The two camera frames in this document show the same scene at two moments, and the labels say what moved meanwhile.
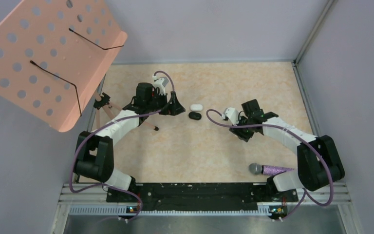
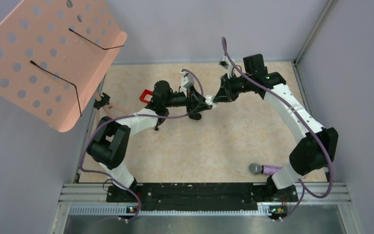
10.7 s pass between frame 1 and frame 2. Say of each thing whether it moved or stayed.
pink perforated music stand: stayed
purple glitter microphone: stayed
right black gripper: moved
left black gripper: moved
